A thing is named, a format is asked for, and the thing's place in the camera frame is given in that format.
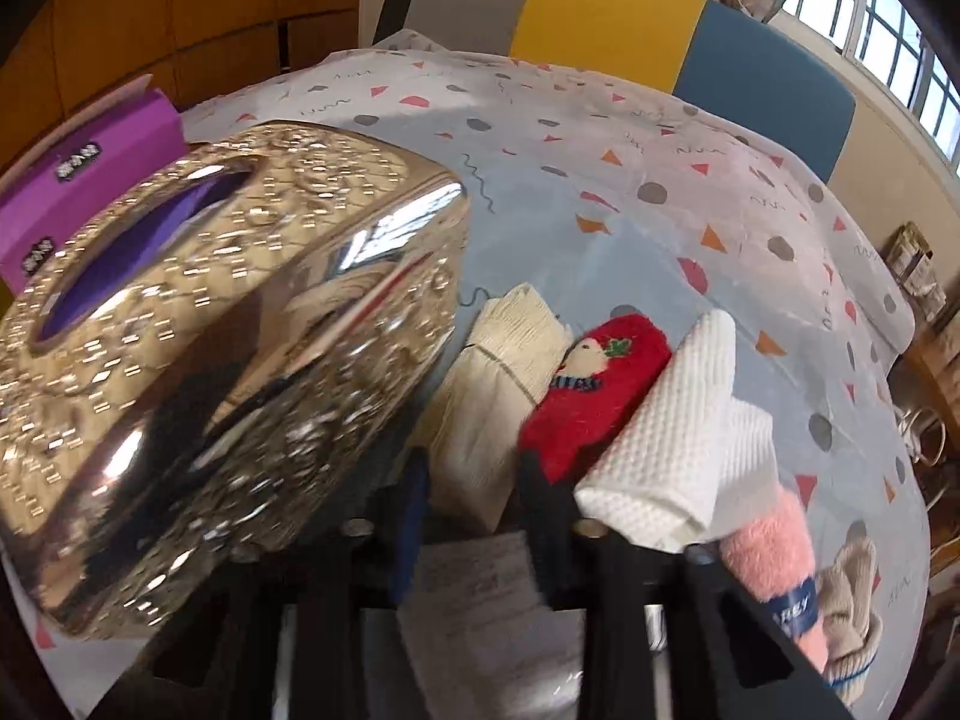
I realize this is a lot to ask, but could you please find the gold embossed tissue box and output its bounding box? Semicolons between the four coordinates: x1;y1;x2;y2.
0;122;472;642

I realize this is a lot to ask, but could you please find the red embroidered sock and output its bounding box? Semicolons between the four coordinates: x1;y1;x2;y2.
517;313;672;485

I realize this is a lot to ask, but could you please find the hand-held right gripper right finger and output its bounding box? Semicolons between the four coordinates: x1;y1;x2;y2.
520;452;854;720

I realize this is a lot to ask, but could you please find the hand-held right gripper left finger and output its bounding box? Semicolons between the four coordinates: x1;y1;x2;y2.
97;448;434;720

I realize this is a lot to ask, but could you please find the pink fluffy sock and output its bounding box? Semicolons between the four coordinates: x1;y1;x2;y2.
720;491;830;672

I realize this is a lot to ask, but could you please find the grey yellow blue chair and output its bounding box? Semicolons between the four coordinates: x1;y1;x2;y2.
405;0;857;185

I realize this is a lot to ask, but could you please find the wooden side shelf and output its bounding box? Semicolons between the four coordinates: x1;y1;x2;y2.
885;221;960;481

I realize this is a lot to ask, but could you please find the white textured towel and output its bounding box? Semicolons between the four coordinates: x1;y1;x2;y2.
576;309;777;550

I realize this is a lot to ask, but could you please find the cream cloth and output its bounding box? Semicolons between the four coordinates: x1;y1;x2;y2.
431;283;575;533

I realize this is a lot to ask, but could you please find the barred window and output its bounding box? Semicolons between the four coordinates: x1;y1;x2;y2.
780;0;960;166

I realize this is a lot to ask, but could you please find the white printed packet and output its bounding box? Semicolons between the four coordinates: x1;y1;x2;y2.
360;532;590;720

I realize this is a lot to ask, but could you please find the beige sock with blue stripes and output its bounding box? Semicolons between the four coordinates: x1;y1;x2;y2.
814;540;886;691

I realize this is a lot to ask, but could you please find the purple gift box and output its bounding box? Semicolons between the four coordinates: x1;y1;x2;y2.
0;75;188;295

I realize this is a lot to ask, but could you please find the wooden cabinet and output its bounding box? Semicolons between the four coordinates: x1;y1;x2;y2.
0;0;365;173

